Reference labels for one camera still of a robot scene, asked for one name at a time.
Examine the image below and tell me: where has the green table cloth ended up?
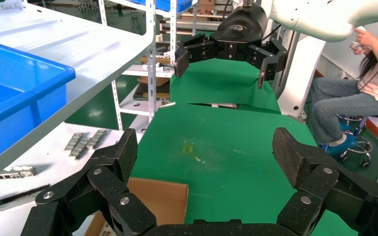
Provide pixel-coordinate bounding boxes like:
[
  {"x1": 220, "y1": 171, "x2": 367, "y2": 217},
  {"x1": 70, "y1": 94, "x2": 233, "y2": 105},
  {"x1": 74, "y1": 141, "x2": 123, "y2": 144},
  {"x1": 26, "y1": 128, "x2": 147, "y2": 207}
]
[
  {"x1": 130, "y1": 104, "x2": 359, "y2": 236},
  {"x1": 169, "y1": 59, "x2": 282, "y2": 114}
]

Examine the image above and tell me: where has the brown cardboard box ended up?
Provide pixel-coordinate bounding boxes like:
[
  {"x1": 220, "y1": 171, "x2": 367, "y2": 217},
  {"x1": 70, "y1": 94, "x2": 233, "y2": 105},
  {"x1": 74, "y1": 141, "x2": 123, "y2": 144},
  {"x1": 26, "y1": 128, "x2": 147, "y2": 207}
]
[{"x1": 84, "y1": 177, "x2": 189, "y2": 236}]

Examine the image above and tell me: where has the white slotted shelf upright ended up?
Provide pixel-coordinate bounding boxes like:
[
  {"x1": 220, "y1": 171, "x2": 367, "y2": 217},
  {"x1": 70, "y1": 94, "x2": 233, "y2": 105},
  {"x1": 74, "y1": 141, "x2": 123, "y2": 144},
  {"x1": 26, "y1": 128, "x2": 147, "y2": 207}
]
[{"x1": 145, "y1": 0, "x2": 158, "y2": 124}]

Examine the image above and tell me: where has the silver toothed metal strip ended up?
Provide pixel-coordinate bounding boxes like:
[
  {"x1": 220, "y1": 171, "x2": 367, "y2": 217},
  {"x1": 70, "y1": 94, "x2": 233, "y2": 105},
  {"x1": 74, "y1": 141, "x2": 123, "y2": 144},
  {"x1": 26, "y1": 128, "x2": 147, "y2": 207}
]
[
  {"x1": 70, "y1": 137, "x2": 93, "y2": 160},
  {"x1": 64, "y1": 132, "x2": 84, "y2": 153},
  {"x1": 84, "y1": 129, "x2": 107, "y2": 150}
]

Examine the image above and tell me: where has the narrow slotted metal rail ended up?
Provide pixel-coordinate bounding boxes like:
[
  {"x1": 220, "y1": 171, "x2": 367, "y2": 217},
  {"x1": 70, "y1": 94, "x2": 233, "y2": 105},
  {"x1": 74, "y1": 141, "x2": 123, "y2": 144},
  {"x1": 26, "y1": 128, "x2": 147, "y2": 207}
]
[{"x1": 0, "y1": 166, "x2": 36, "y2": 180}]

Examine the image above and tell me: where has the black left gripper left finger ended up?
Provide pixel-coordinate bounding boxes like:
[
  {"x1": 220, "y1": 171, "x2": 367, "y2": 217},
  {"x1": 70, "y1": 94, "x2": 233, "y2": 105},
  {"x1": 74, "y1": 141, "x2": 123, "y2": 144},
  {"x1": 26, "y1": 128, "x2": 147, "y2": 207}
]
[{"x1": 21, "y1": 128, "x2": 157, "y2": 236}]

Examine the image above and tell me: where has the operator hand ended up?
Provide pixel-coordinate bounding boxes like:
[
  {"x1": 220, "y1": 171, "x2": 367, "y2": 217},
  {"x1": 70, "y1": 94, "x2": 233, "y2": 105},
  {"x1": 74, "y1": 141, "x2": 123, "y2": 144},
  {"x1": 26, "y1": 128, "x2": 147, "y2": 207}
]
[{"x1": 354, "y1": 28, "x2": 378, "y2": 48}]

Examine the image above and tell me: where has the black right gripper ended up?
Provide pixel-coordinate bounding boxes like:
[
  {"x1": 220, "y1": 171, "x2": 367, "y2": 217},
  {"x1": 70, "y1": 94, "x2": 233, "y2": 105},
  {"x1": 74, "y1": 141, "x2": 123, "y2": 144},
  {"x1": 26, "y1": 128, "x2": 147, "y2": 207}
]
[{"x1": 174, "y1": 3, "x2": 288, "y2": 89}]

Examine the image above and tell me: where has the white robot torso column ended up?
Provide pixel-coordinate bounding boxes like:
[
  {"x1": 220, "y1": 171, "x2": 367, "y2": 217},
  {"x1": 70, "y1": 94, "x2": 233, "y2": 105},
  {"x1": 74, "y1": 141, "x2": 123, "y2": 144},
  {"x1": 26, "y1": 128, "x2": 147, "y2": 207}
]
[{"x1": 277, "y1": 34, "x2": 327, "y2": 118}]

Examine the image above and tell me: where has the blue plastic tray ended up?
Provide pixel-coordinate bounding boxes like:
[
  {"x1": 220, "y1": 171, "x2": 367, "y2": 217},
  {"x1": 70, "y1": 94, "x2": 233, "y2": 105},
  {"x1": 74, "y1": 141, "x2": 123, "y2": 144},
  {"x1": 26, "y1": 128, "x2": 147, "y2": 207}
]
[{"x1": 0, "y1": 38, "x2": 76, "y2": 168}]

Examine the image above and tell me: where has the blue shoe cover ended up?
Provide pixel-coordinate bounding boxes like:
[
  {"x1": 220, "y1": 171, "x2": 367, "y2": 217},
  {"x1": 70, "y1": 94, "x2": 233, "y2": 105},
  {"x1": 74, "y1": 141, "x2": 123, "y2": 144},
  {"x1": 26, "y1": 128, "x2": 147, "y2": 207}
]
[{"x1": 322, "y1": 133, "x2": 359, "y2": 156}]

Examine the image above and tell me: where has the white shelf board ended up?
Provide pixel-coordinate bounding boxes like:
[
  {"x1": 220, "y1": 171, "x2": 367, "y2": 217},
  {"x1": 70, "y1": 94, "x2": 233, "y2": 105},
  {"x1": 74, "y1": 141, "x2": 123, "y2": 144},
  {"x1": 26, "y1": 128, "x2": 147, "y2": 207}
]
[{"x1": 0, "y1": 122, "x2": 144, "y2": 236}]

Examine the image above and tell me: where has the brown cardboard carton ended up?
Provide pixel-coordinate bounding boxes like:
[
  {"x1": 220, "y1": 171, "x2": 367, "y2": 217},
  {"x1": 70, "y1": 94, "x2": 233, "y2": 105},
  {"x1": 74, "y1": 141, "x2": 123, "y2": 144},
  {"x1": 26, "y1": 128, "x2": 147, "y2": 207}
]
[{"x1": 198, "y1": 0, "x2": 217, "y2": 13}]

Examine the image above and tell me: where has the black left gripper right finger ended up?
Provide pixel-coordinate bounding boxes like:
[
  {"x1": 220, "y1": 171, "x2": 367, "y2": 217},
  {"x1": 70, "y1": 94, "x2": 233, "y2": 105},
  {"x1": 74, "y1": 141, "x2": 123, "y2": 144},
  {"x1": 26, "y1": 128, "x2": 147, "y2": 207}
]
[{"x1": 272, "y1": 127, "x2": 378, "y2": 236}]

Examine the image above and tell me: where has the white handheld controller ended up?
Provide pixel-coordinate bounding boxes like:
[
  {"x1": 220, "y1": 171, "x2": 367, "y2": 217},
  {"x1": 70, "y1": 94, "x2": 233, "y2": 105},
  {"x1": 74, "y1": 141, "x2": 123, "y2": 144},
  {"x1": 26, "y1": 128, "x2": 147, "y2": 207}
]
[{"x1": 350, "y1": 40, "x2": 364, "y2": 55}]

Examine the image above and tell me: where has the white storage rack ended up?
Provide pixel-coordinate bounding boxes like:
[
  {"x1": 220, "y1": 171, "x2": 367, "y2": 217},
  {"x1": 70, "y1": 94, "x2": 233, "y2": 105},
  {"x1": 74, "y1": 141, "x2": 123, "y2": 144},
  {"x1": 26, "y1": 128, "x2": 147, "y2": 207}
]
[{"x1": 97, "y1": 0, "x2": 198, "y2": 131}]

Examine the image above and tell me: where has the seated operator person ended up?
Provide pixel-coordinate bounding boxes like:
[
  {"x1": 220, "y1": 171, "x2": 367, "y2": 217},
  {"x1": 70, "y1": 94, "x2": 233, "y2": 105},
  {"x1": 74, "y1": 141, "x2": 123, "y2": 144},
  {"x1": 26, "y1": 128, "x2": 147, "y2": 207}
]
[{"x1": 311, "y1": 28, "x2": 378, "y2": 157}]

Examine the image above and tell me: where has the blue storage bin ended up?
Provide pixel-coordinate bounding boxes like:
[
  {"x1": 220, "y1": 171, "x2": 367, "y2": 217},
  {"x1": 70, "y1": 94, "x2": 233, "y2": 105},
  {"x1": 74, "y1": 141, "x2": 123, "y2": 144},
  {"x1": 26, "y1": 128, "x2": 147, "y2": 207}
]
[{"x1": 128, "y1": 0, "x2": 193, "y2": 13}]

